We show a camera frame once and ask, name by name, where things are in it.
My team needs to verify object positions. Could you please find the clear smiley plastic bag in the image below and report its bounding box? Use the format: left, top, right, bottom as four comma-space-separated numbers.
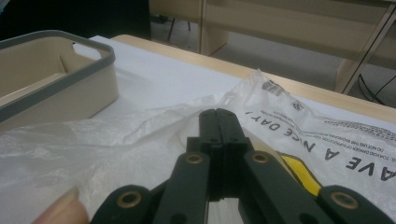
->
0, 68, 396, 224

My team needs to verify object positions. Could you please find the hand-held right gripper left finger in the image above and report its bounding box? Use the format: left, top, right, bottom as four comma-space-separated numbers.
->
186, 108, 224, 201

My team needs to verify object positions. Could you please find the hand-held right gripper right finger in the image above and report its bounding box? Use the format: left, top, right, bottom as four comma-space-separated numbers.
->
216, 107, 254, 201

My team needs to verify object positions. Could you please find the beige bin with grey rim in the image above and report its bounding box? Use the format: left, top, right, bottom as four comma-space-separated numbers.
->
0, 29, 120, 133

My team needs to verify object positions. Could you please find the light wooden table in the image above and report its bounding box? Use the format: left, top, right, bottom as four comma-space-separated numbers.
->
110, 34, 396, 126

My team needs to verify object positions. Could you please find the bundle of black floor cables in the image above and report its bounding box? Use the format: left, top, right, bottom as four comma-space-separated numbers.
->
356, 72, 396, 107

